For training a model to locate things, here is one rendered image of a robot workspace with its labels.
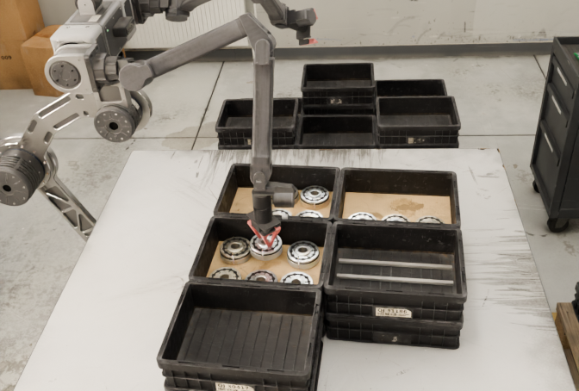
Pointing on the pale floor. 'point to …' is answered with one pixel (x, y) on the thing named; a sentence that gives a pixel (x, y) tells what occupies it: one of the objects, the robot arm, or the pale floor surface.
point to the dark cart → (559, 136)
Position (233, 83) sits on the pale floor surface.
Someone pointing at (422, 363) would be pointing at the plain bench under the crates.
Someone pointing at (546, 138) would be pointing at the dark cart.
